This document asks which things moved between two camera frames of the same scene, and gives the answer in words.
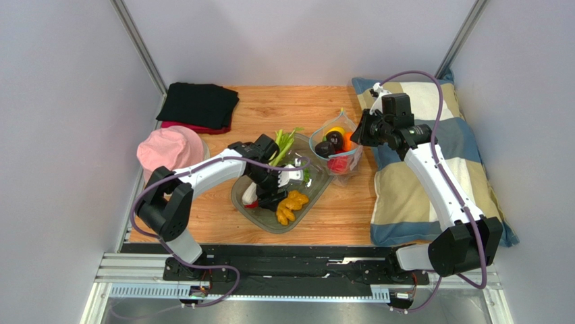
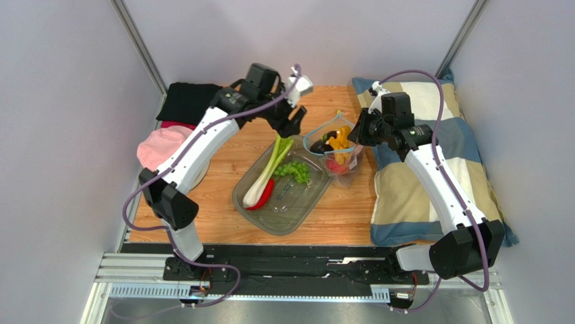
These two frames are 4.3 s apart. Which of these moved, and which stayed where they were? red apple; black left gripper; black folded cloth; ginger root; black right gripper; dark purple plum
Moved: black left gripper; ginger root
Stayed: black right gripper; dark purple plum; red apple; black folded cloth
